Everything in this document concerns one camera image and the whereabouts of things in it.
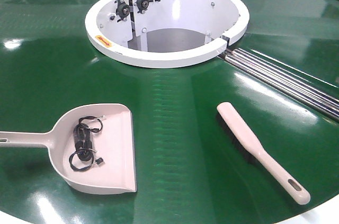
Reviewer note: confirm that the pink plastic dustpan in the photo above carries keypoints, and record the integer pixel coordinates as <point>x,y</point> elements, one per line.
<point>114,143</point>

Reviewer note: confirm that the pink hand brush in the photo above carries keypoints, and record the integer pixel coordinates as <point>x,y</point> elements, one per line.
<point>247,142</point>

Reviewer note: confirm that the chrome transfer rollers right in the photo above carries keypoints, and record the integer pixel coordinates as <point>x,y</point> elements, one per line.
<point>283,80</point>

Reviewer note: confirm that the right black bearing mount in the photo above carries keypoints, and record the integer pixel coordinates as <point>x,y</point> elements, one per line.
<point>142,5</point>

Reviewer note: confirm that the black bearing mount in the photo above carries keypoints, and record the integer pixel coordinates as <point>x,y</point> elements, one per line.
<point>123,10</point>
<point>142,5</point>

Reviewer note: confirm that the left black bearing mount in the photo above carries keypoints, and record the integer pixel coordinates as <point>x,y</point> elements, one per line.
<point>123,10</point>

